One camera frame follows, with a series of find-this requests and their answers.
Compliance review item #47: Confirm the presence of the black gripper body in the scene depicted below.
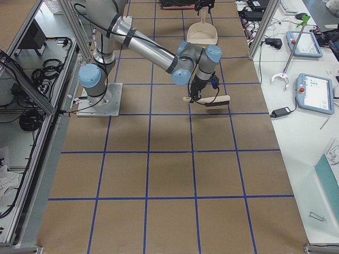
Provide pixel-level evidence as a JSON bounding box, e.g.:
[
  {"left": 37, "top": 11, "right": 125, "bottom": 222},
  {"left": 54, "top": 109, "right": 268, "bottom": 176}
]
[
  {"left": 191, "top": 76, "right": 208, "bottom": 98},
  {"left": 194, "top": 0, "right": 214, "bottom": 12}
]

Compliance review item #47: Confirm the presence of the beige hand brush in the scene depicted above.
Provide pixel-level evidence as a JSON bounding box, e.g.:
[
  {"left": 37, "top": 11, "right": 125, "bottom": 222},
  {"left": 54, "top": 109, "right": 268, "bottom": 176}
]
[{"left": 183, "top": 95, "right": 230, "bottom": 107}]

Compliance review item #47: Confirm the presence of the beige plastic dustpan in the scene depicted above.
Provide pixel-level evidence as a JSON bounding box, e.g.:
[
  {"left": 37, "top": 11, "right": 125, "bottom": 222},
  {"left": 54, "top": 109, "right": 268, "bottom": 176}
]
[{"left": 186, "top": 9, "right": 218, "bottom": 45}]

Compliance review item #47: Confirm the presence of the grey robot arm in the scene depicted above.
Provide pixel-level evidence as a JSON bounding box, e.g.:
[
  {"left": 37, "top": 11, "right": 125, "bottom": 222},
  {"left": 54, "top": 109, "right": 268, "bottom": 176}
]
[{"left": 83, "top": 1, "right": 230, "bottom": 106}]

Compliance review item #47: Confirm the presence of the black lined trash bin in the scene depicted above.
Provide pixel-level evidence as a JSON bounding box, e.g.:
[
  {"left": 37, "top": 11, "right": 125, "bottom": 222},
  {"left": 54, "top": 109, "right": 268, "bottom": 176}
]
[{"left": 158, "top": 0, "right": 196, "bottom": 10}]

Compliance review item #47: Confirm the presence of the black power adapter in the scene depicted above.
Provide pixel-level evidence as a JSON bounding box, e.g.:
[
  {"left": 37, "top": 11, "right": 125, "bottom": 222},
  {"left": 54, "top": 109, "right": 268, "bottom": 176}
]
[{"left": 270, "top": 107, "right": 292, "bottom": 118}]

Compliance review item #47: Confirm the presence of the long reacher grabber tool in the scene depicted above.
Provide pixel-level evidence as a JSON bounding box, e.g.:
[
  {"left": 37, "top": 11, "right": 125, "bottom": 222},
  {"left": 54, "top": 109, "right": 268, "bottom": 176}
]
[{"left": 270, "top": 15, "right": 311, "bottom": 91}]

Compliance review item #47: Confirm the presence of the far teach pendant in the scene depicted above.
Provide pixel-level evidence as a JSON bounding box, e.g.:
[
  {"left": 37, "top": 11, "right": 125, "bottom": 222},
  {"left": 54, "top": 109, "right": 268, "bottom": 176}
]
[{"left": 286, "top": 31, "right": 323, "bottom": 58}]

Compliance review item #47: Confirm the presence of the teach pendant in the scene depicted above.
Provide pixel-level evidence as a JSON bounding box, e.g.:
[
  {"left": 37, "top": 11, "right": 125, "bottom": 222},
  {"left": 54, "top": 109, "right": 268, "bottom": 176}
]
[
  {"left": 286, "top": 31, "right": 323, "bottom": 58},
  {"left": 296, "top": 73, "right": 334, "bottom": 115}
]

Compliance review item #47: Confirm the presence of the near teach pendant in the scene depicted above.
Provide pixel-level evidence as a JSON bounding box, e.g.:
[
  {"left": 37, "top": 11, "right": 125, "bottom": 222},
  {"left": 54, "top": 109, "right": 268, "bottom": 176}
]
[{"left": 296, "top": 73, "right": 334, "bottom": 115}]

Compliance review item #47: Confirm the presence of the teal folder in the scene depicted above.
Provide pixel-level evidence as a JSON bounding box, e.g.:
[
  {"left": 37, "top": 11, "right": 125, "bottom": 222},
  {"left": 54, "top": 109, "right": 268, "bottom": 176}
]
[{"left": 315, "top": 154, "right": 338, "bottom": 217}]

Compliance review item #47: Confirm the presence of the white crumpled cloth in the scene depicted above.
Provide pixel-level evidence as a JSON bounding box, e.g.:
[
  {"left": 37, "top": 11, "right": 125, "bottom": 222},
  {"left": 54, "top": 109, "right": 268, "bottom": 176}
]
[{"left": 0, "top": 147, "right": 20, "bottom": 204}]

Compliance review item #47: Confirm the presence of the aluminium frame post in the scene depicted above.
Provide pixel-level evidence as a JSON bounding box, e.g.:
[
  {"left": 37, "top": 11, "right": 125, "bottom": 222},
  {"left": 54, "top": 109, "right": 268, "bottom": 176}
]
[{"left": 248, "top": 0, "right": 280, "bottom": 60}]

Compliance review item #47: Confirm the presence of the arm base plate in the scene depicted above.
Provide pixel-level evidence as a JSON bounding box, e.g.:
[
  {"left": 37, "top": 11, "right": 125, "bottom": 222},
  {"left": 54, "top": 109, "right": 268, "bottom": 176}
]
[{"left": 76, "top": 83, "right": 123, "bottom": 117}]

